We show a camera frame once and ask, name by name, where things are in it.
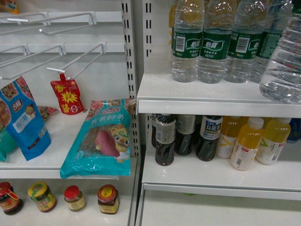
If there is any clear water bottle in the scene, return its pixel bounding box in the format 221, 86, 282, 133
259, 0, 301, 104

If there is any dark tea bottle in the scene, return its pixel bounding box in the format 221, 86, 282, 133
155, 113, 176, 166

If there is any teal noodle snack bag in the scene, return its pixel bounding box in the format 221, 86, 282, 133
60, 98, 136, 178

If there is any oolong tea bottle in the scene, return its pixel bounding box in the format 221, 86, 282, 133
196, 115, 223, 161

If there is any red sauce pouch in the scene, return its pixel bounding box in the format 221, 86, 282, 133
50, 73, 85, 115

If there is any red lid sauce jar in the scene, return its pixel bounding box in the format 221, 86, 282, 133
97, 184, 119, 214

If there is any yellow vitamin drink bottle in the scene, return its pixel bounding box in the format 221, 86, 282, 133
230, 117, 264, 171

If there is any blue snack bag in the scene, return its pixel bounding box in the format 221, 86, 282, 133
0, 76, 51, 161

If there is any yellow lid sauce jar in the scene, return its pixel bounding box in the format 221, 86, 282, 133
27, 181, 57, 213

